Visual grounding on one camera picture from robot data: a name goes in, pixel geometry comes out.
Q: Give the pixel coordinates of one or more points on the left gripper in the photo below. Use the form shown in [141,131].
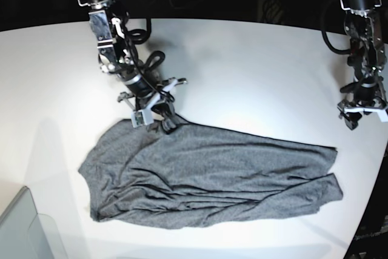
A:
[367,98]

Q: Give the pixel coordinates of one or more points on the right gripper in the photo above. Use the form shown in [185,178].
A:
[148,92]

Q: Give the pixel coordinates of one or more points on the grey t-shirt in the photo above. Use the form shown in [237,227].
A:
[177,175]

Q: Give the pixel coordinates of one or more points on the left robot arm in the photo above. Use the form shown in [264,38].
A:
[366,55]

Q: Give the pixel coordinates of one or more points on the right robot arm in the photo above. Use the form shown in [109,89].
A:
[116,44]

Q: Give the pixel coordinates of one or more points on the translucent grey tray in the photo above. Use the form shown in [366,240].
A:
[25,233]

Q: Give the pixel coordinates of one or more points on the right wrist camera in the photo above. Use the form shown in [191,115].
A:
[141,118]

